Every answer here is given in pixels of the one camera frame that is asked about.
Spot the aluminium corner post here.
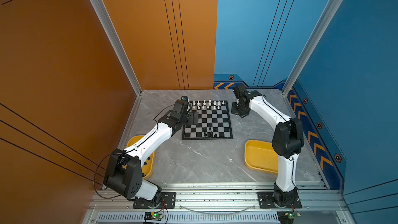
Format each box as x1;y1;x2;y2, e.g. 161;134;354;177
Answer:
282;0;343;96
90;0;142;96

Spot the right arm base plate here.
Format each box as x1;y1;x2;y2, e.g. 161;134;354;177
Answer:
257;191;303;209

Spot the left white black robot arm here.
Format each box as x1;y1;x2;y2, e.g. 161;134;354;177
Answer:
103;95;198;206

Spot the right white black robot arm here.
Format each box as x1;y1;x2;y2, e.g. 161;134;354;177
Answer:
232;85;304;208

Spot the green circuit board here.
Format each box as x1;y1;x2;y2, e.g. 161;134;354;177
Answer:
143;212;165;223
277;211;301;224

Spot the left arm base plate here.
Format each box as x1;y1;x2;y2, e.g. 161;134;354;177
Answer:
133;191;176;209

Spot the yellow tray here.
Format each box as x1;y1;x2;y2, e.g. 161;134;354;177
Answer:
244;140;278;175
126;135;155;179

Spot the left green circuit board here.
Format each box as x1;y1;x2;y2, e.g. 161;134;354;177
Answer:
143;212;165;223

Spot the right green circuit board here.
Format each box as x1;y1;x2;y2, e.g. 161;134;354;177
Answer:
277;211;301;224

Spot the aluminium front frame rail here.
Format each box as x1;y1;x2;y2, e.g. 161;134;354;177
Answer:
83;181;354;224

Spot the left aluminium corner post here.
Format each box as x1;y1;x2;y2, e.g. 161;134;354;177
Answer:
90;0;142;96

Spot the right aluminium corner post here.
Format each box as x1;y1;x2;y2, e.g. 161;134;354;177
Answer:
282;0;343;96

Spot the black white chessboard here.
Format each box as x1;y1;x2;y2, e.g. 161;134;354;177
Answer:
182;100;233;140

